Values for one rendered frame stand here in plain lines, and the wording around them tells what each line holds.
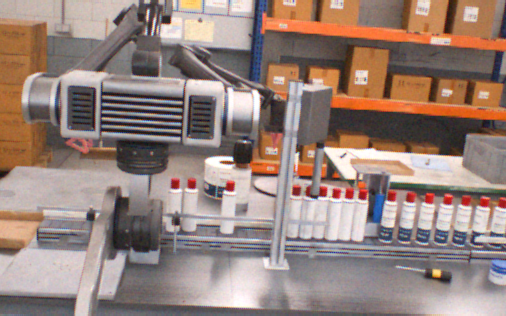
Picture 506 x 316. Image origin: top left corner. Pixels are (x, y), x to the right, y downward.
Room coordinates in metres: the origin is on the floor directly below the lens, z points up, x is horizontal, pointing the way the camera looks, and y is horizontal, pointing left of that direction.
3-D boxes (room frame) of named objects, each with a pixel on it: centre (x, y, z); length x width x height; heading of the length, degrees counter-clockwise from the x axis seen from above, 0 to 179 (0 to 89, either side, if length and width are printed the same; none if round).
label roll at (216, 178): (2.54, 0.11, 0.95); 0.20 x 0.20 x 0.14
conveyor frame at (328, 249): (2.08, -0.06, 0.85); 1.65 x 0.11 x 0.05; 96
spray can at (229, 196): (2.07, 0.08, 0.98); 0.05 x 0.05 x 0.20
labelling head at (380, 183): (2.21, -0.47, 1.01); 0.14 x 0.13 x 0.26; 96
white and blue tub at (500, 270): (1.97, -0.94, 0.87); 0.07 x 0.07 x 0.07
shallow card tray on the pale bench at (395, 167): (3.52, -0.81, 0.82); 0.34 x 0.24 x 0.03; 101
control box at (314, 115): (2.00, -0.18, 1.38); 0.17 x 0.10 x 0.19; 151
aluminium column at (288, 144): (1.94, -0.12, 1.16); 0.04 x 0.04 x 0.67; 6
